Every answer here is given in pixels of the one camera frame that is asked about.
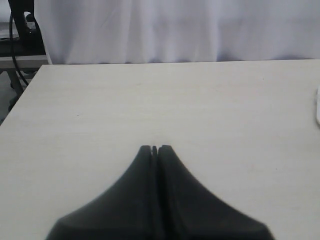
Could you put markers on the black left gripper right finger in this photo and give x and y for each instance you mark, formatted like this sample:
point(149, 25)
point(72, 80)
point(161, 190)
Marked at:
point(191, 212)

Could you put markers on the white backdrop curtain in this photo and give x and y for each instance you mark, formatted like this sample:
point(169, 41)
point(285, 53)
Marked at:
point(168, 31)

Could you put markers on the white rectangular plastic tray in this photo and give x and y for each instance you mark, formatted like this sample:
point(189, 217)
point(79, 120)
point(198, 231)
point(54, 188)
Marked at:
point(317, 106)

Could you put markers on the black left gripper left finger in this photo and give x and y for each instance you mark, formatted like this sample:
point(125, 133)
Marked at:
point(126, 211)

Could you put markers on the black stand with frame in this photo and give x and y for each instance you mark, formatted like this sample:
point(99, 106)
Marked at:
point(22, 52)

